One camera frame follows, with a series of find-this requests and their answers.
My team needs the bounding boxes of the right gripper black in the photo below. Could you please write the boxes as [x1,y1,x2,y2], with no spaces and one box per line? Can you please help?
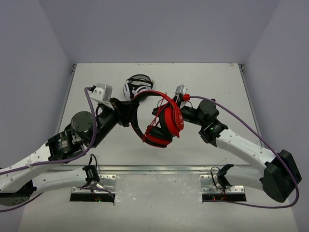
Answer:
[153,96,206,127]

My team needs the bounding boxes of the red black headphones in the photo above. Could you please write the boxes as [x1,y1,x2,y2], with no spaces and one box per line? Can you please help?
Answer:
[131,90,184,148]

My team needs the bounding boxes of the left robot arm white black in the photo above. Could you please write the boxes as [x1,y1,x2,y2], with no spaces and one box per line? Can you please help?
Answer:
[0,98,139,212]

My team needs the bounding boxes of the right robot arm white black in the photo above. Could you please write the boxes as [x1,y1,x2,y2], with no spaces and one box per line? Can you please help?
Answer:
[175,92,302,203]

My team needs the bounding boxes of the white black headphones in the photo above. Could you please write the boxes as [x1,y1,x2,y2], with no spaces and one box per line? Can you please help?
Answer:
[123,74,154,101]

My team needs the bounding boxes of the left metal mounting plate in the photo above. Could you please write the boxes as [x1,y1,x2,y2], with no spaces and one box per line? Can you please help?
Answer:
[71,174,117,194]

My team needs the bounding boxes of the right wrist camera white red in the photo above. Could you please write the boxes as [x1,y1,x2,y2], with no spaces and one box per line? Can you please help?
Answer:
[175,85,190,102]

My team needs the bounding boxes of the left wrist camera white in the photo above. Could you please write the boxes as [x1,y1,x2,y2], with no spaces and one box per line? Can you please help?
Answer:
[90,83,112,104]

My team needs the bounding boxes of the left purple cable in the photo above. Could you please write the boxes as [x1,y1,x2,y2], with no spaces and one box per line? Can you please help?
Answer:
[0,86,98,213]

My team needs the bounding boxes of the purple cable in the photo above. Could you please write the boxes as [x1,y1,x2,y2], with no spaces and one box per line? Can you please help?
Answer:
[189,95,300,208]
[0,86,98,213]

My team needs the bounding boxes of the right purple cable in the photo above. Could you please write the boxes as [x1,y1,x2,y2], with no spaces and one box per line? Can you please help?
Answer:
[189,95,300,208]

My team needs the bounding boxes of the aluminium rail table edge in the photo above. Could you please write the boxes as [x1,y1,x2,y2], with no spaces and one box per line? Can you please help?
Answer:
[48,164,232,174]

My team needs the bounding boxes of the left black base cable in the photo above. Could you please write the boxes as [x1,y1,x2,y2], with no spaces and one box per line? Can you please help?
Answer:
[83,154,100,187]

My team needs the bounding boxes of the black base cable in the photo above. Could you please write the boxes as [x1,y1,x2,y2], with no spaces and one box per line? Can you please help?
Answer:
[210,165,230,194]
[83,154,100,187]

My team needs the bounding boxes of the right black base cable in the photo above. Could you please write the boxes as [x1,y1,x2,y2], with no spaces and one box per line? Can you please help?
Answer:
[210,165,230,194]

